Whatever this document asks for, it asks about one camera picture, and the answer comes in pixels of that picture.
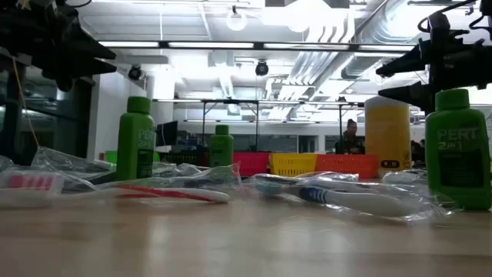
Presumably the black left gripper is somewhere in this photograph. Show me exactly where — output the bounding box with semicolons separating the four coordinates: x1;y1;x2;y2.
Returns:
0;0;118;93

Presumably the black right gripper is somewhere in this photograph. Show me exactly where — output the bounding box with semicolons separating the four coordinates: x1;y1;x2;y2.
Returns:
375;10;492;113

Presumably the green shampoo bottle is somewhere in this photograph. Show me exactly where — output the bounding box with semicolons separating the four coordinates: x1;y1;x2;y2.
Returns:
209;124;234;169
424;88;492;212
116;95;157;182

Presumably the teal bagged toothbrush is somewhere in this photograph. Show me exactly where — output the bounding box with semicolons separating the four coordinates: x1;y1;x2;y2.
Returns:
382;169;428;186

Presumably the yellow canister white lid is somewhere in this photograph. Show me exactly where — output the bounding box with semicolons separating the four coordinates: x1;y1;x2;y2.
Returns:
364;95;412;179

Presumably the person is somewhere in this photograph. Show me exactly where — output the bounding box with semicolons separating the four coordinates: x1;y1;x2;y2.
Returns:
410;138;426;162
334;118;366;155

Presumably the green plastic basket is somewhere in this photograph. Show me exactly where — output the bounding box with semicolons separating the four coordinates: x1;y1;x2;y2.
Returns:
103;149;161;165

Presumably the black computer monitor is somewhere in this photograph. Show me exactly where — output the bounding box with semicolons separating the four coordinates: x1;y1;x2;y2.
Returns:
155;120;179;148

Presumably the orange plastic basket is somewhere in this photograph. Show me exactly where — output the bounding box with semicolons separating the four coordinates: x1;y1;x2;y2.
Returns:
314;153;380;179

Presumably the black plastic basket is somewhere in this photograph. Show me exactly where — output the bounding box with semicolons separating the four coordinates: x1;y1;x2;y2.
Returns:
159;152;211;167

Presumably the blue white bagged toothbrush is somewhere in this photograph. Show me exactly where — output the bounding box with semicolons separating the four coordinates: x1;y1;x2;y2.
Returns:
245;172;462;225

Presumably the round white ceiling lamp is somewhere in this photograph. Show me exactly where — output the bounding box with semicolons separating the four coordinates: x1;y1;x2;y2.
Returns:
225;5;248;32

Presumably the yellow plastic basket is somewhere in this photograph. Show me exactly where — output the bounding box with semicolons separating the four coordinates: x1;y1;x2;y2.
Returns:
268;152;318;177

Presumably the red white bagged toothbrush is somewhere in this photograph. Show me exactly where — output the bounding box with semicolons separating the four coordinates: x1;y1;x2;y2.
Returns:
0;153;231;211

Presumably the long overhead light bar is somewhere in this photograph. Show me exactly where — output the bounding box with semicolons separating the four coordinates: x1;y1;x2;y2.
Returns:
98;40;417;54

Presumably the red plastic basket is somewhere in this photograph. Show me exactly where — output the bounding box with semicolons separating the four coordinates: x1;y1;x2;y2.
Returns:
203;152;272;177

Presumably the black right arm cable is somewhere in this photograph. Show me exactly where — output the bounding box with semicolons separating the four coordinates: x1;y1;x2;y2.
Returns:
417;0;478;34

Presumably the yellow extension cable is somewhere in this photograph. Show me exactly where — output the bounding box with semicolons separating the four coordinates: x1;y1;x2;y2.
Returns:
12;57;40;148

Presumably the black background rig frame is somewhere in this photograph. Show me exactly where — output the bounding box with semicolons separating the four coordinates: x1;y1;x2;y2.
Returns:
153;98;364;153

